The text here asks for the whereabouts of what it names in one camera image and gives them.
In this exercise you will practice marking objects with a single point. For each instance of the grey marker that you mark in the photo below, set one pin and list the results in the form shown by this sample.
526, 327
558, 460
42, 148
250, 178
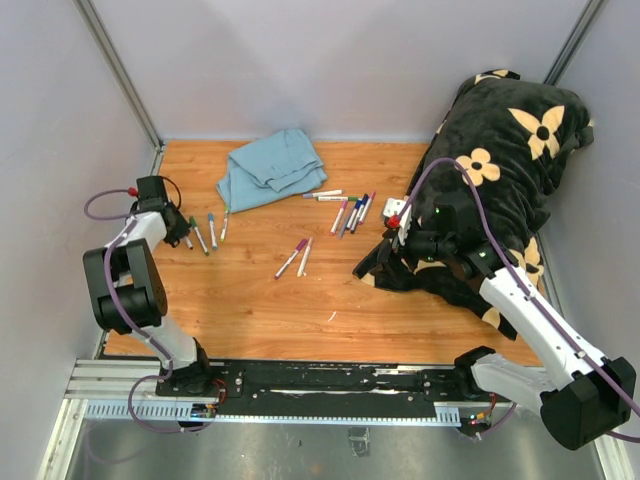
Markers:
342, 229

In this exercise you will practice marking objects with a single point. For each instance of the blue cap marker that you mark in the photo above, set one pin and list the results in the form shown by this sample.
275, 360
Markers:
353, 214

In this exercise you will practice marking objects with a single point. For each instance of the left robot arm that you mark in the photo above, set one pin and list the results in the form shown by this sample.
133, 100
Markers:
126, 292

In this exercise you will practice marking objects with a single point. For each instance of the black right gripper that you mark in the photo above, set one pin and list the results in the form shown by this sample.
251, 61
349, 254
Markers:
405, 249

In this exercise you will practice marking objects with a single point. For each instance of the pink cap marker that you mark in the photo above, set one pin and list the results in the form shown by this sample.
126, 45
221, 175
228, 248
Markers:
338, 218

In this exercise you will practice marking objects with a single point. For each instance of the corner metal post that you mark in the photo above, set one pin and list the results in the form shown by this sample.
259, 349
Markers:
578, 33
101, 37

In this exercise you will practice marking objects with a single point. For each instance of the left corner metal post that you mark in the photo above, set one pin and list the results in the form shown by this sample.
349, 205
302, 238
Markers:
101, 37

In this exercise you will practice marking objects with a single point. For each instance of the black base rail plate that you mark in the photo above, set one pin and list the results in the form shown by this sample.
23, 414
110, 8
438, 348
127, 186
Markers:
325, 390

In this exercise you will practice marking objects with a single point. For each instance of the purple cap marker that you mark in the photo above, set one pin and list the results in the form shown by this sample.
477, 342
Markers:
291, 258

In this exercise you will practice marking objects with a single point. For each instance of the light blue folded cloth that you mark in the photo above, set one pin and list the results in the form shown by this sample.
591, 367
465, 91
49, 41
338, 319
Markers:
271, 169

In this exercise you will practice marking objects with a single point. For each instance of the dark blue marker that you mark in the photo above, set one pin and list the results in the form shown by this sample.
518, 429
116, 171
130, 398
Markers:
355, 223

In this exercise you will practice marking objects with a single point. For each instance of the dark green cap marker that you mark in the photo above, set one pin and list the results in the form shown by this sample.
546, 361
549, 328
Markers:
196, 230

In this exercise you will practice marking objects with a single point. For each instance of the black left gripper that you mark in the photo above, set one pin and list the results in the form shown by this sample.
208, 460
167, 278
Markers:
182, 229

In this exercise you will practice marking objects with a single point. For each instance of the aluminium frame rail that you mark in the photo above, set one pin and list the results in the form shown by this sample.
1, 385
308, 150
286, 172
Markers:
108, 378

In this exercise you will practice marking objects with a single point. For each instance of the black floral plush blanket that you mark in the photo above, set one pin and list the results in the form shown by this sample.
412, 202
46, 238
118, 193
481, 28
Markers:
506, 141

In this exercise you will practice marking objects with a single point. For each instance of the right corner metal post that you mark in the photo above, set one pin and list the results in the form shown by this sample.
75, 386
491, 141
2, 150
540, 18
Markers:
578, 33

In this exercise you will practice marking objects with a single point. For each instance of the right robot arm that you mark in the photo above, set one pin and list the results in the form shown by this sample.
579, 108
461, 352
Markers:
579, 394

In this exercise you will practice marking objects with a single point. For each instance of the peach cap marker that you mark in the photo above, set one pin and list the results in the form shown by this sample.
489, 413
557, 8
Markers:
304, 260

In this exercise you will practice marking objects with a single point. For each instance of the lilac cap marker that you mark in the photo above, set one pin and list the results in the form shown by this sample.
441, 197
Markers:
318, 194

